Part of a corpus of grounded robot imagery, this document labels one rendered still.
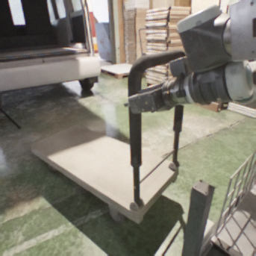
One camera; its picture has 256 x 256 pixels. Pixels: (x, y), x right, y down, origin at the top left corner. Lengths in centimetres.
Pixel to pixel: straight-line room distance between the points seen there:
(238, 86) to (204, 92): 6
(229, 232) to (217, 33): 51
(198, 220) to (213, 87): 26
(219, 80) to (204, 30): 10
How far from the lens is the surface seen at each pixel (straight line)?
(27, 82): 255
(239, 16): 29
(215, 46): 38
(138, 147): 64
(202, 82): 44
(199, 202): 39
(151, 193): 89
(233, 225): 69
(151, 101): 47
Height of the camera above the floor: 83
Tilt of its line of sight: 26 degrees down
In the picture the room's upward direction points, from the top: 2 degrees counter-clockwise
